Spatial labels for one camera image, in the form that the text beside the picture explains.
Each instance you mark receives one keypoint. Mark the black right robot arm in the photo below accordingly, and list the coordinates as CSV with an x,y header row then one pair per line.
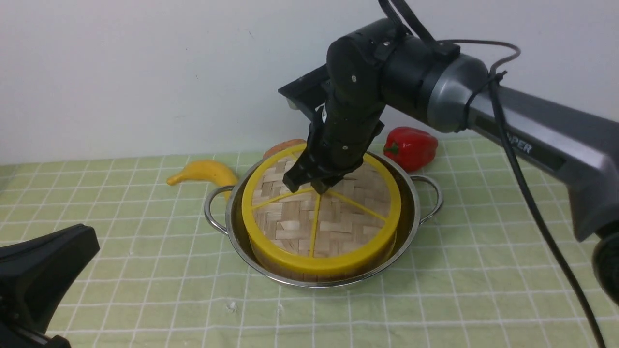
x,y
383,64

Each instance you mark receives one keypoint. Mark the yellow woven steamer lid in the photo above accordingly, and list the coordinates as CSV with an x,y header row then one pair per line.
x,y
368,198

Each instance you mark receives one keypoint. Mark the yellow banana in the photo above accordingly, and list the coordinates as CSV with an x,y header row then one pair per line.
x,y
205,170

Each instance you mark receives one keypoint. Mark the orange sausage bun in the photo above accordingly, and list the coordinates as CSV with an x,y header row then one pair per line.
x,y
282,146

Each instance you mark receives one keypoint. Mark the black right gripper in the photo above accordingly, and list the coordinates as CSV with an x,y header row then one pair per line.
x,y
339,134

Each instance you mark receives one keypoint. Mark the green checkered tablecloth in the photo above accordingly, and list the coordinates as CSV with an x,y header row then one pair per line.
x,y
477,275

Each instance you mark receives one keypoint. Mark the yellow bamboo steamer basket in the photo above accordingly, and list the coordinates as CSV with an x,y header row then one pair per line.
x,y
324,256

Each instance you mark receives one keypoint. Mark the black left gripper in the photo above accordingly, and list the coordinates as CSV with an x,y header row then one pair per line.
x,y
34,277

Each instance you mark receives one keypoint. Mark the red bell pepper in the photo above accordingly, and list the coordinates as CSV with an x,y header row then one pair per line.
x,y
412,149

